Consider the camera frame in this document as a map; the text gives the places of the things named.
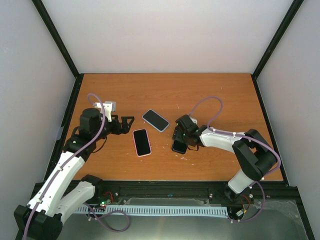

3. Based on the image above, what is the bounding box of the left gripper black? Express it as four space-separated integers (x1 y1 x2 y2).
93 114 135 141

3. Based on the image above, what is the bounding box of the blue-edged black phone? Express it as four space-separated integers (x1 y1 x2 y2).
171 140 188 155

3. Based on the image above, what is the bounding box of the pink translucent phone case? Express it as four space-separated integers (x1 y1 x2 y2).
132 128 153 158

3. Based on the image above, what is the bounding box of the light blue phone case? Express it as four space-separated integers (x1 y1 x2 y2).
142 109 171 133

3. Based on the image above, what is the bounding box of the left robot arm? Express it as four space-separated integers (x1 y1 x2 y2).
13 108 135 240

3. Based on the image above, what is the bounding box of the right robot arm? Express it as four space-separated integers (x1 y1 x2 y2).
172 114 281 202

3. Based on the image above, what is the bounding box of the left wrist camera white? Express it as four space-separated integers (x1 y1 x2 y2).
93 101 117 122

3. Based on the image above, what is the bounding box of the black front rail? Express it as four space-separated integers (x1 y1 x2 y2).
87 180 302 207

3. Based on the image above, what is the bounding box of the light blue cable duct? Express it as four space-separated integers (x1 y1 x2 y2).
74 204 230 217

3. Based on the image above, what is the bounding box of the left black frame post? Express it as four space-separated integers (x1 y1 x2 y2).
31 0 85 81

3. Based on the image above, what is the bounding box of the black frame post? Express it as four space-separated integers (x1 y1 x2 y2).
31 0 85 81
251 0 305 80

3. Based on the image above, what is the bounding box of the right black frame post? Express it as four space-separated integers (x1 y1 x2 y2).
251 0 305 80

